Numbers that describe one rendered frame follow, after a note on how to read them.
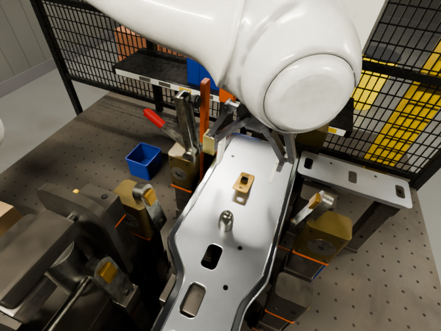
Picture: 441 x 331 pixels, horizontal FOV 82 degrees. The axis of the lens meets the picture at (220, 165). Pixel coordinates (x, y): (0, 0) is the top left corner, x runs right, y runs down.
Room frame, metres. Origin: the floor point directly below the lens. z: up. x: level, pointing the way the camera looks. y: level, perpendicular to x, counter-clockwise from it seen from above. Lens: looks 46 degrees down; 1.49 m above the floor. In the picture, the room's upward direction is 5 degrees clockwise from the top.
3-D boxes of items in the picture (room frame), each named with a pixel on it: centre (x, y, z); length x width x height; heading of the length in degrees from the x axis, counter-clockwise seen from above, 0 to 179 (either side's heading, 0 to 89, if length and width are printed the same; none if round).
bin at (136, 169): (0.71, 0.31, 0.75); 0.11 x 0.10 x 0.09; 162
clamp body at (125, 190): (0.31, 0.19, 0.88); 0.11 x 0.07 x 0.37; 72
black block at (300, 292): (0.17, -0.18, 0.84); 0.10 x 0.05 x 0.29; 72
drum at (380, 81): (2.65, -1.49, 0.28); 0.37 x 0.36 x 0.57; 168
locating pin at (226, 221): (0.30, -0.02, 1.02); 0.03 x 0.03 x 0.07
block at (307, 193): (0.42, -0.28, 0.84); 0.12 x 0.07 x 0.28; 72
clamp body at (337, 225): (0.30, -0.25, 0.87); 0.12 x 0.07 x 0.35; 72
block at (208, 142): (0.53, 0.03, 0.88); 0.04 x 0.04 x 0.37; 72
